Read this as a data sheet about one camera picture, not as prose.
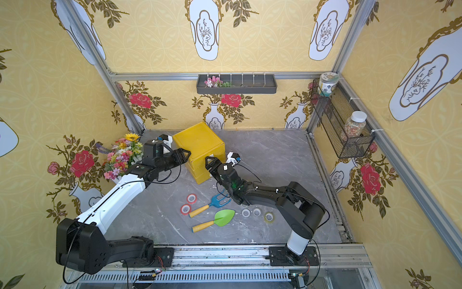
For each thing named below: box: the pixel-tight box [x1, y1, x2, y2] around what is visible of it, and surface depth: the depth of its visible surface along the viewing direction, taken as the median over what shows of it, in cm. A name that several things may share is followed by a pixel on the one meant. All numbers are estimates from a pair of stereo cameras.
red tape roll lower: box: [180, 203, 192, 216], surface depth 89 cm
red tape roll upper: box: [186, 193, 198, 205], surface depth 92 cm
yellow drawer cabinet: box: [172, 121, 227, 185], surface depth 88 cm
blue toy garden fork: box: [188, 188, 231, 218], surface depth 90 cm
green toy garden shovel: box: [191, 208, 236, 234], surface depth 86 cm
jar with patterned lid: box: [317, 71, 340, 97], surface depth 87 cm
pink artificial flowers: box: [203, 75, 233, 88], surface depth 89 cm
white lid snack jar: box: [342, 110, 368, 139], surface depth 66 cm
